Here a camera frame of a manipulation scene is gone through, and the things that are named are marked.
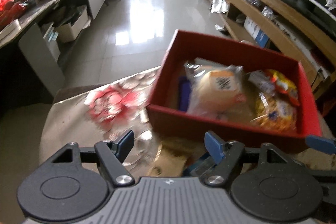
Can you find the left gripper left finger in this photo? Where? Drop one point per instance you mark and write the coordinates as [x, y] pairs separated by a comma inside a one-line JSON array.
[[111, 155]]

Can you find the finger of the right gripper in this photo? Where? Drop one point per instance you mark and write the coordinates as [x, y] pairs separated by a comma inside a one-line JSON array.
[[321, 144]]

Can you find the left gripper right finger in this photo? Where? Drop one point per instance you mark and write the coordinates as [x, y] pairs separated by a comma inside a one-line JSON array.
[[228, 157]]

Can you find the yellow waffle snack bag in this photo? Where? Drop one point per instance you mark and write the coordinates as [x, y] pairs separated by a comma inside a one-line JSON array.
[[273, 113]]

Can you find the round bread bun packet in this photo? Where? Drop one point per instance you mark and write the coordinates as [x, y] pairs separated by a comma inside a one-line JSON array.
[[214, 91]]

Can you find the dark blue wafer packet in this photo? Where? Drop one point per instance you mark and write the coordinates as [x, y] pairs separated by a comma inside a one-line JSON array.
[[184, 91]]

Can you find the red yellow snack packet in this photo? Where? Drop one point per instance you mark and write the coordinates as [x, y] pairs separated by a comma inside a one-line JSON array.
[[284, 86]]

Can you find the white Kaprons packet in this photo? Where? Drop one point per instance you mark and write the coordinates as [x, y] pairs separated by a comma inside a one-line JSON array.
[[262, 82]]

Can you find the long silver white packet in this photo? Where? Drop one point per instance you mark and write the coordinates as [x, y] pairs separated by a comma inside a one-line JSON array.
[[211, 64]]

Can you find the red cardboard box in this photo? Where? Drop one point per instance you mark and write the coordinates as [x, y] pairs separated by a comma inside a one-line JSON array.
[[234, 124]]

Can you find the white storage box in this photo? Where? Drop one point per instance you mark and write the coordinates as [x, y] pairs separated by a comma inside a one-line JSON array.
[[70, 30]]

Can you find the wooden TV cabinet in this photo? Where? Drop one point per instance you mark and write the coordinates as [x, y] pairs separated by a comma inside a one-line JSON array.
[[290, 32]]

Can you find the dark long side table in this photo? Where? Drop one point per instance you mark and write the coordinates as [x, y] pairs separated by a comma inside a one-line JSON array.
[[26, 61]]

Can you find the red plastic bag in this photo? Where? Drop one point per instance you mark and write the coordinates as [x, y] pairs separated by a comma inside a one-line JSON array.
[[11, 10]]

